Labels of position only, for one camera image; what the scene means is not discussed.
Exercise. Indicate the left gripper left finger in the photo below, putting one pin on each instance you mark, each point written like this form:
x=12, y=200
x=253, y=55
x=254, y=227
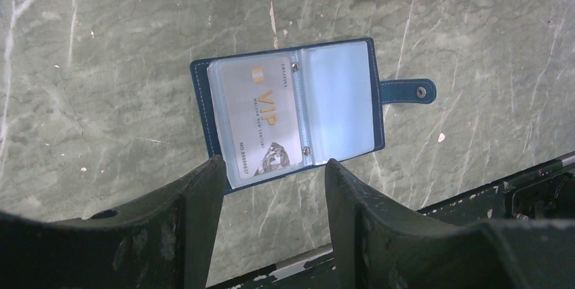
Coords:
x=164, y=239

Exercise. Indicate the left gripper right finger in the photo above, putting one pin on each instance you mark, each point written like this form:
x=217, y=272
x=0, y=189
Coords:
x=516, y=232

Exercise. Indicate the blue card holder wallet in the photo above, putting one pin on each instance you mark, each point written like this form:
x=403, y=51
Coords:
x=339, y=99

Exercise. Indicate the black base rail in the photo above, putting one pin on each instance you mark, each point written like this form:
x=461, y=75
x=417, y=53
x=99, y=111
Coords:
x=329, y=229

